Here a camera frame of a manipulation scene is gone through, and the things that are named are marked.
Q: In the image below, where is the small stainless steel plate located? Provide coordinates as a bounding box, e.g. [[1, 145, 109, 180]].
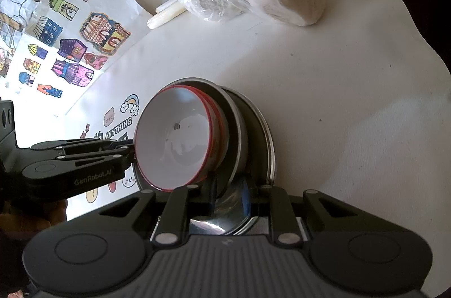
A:
[[192, 90, 273, 234]]

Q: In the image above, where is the deep stainless steel bowl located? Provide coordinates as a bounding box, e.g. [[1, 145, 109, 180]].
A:
[[176, 77, 250, 202]]

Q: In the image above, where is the colourful houses drawing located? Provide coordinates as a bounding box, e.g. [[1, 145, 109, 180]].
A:
[[14, 0, 151, 116]]

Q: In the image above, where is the person's left hand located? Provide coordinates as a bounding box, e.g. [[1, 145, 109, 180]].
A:
[[35, 199, 68, 232]]

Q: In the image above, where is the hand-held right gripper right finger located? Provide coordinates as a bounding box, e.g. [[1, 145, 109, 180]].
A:
[[243, 178, 357, 246]]

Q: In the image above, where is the large stainless steel plate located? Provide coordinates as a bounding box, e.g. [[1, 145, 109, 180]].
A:
[[158, 97, 278, 237]]

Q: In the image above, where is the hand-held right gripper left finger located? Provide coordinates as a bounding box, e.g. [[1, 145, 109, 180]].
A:
[[99, 175, 218, 246]]

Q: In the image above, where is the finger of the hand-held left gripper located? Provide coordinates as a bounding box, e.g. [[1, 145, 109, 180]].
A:
[[56, 146, 136, 169], [30, 138, 136, 154]]

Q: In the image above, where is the white bowl red rim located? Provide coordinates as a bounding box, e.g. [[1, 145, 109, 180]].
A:
[[134, 87, 213, 193]]

